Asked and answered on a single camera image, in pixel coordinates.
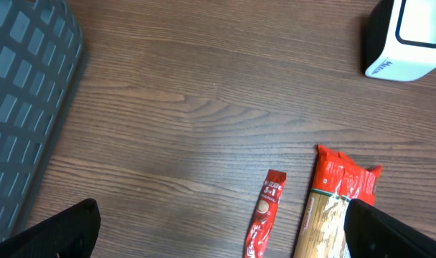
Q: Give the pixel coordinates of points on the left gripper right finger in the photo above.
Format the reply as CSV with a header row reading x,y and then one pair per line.
x,y
372,233

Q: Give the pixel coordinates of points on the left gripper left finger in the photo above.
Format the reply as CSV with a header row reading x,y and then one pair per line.
x,y
68,234

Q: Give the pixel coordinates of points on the spaghetti pack orange ends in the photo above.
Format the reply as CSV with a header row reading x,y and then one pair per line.
x,y
337,180

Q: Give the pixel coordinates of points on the red chocolate bar wrapper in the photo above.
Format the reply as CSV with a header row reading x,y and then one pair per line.
x,y
263,218

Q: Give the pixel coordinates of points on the white barcode scanner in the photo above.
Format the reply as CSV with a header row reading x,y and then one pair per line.
x,y
400,41

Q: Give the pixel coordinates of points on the grey plastic mesh basket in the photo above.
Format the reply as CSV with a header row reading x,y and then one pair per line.
x,y
42,59

